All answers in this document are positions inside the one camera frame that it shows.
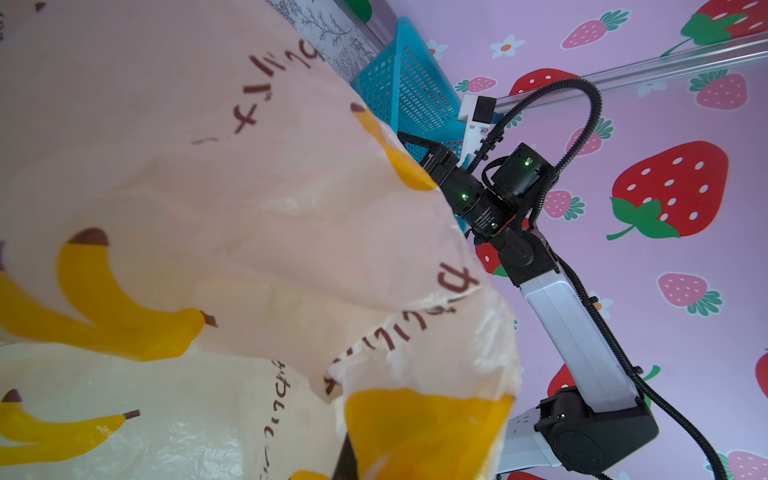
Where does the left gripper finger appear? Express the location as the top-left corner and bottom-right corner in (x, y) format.
(332, 435), (359, 480)

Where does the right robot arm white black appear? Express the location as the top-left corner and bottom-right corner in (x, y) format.
(399, 78), (729, 479)

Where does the teal plastic basket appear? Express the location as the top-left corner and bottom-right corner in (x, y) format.
(352, 17), (465, 155)

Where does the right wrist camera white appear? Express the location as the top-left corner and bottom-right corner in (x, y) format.
(457, 94), (497, 167)

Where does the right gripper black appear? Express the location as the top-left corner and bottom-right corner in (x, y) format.
(398, 132), (554, 240)

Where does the banana print plastic bag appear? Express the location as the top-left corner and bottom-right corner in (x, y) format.
(1, 1), (521, 479)

